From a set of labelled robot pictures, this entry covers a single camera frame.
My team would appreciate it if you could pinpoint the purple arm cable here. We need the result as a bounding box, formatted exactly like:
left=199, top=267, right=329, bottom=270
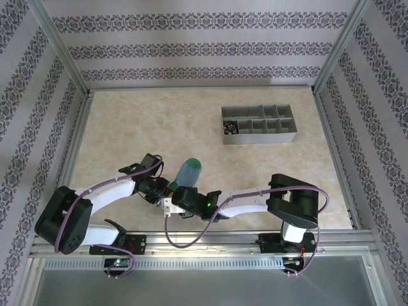
left=164, top=187, right=331, bottom=279
left=54, top=154, right=165, bottom=279

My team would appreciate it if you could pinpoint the grey divided organizer box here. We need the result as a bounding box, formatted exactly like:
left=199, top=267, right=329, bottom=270
left=221, top=104, right=299, bottom=146

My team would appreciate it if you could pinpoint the aluminium frame side rail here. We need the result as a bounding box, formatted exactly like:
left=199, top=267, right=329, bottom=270
left=30, top=91, right=96, bottom=237
left=312, top=89, right=364, bottom=230

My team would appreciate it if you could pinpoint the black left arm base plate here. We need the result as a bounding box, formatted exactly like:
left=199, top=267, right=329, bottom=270
left=89, top=234, right=147, bottom=256

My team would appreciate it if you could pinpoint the aluminium mounting rail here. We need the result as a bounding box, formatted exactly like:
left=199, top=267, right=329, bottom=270
left=30, top=231, right=379, bottom=256

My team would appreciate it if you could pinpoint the aluminium frame crossbar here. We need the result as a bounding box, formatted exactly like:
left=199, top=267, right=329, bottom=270
left=87, top=85, right=316, bottom=93

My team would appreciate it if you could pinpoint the grey slotted cable duct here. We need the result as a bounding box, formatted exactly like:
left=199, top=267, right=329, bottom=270
left=44, top=257, right=284, bottom=268

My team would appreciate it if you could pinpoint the controller board with red wires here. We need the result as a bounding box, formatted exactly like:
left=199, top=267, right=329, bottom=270
left=282, top=256, right=305, bottom=267

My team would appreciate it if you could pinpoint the controller board with green light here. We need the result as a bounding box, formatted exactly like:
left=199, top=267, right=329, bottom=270
left=104, top=258, right=131, bottom=268

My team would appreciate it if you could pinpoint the grey metal panel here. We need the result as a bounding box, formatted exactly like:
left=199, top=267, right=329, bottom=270
left=31, top=267, right=380, bottom=306

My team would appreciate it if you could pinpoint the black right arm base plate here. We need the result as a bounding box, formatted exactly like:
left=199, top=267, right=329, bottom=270
left=258, top=232, right=318, bottom=254

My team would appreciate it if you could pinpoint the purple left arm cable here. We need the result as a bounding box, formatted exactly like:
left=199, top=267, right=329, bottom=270
left=54, top=154, right=165, bottom=279

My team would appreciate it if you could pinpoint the aluminium frame post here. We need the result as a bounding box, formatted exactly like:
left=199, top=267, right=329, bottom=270
left=310, top=0, right=379, bottom=95
left=27, top=0, right=93, bottom=98

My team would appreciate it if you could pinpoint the grey green orange sock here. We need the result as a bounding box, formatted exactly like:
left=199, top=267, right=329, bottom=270
left=168, top=157, right=202, bottom=196

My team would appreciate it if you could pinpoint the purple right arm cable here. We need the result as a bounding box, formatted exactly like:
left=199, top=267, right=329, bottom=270
left=164, top=187, right=331, bottom=279

